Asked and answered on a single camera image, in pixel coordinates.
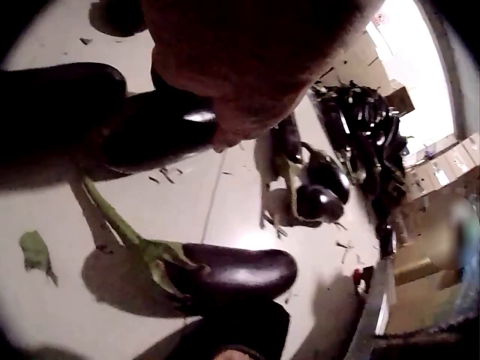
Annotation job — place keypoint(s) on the green leaf scrap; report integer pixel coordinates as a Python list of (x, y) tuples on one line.
[(35, 251)]

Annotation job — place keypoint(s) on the person's left fingers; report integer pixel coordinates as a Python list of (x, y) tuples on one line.
[(240, 127)]

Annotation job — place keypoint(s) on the dark purple eggplant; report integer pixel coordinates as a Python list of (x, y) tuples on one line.
[(48, 112), (150, 127)]

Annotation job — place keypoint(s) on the slim purple eggplant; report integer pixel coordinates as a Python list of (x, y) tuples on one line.
[(287, 137)]

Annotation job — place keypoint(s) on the person's left hand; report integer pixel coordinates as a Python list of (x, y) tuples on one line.
[(243, 56)]

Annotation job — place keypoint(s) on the stack of cardboard boxes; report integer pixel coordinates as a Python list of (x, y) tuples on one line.
[(446, 161)]

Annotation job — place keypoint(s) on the pile of purple eggplants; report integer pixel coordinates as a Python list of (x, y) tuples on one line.
[(367, 135)]

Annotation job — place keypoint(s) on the grey metal strip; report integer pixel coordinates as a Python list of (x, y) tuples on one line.
[(373, 311)]

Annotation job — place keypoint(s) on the long-stemmed purple eggplant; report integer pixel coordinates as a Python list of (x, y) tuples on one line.
[(232, 272)]

